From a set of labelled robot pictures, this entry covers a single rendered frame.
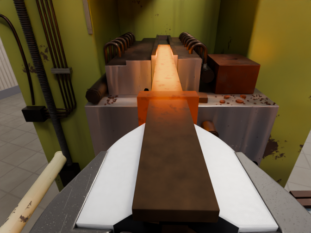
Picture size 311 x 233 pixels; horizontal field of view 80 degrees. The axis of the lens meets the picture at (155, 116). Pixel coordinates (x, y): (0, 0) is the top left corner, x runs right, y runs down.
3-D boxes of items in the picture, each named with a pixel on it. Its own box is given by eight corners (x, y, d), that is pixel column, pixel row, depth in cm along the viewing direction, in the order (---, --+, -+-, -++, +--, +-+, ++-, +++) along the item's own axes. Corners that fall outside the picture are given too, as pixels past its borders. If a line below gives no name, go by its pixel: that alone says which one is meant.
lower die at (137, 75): (198, 94, 41) (202, 54, 37) (108, 94, 42) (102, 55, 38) (181, 57, 78) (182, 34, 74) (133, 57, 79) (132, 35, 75)
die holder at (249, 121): (235, 238, 57) (280, 106, 36) (112, 235, 58) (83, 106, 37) (201, 134, 106) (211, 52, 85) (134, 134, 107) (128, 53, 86)
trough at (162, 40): (177, 62, 38) (177, 54, 38) (151, 62, 38) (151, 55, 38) (170, 39, 75) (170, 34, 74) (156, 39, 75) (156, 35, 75)
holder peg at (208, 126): (218, 143, 35) (220, 131, 34) (203, 143, 35) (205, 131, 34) (213, 131, 39) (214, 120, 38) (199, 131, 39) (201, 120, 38)
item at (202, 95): (184, 102, 38) (184, 96, 37) (184, 96, 40) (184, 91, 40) (207, 103, 37) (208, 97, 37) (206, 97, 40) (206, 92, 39)
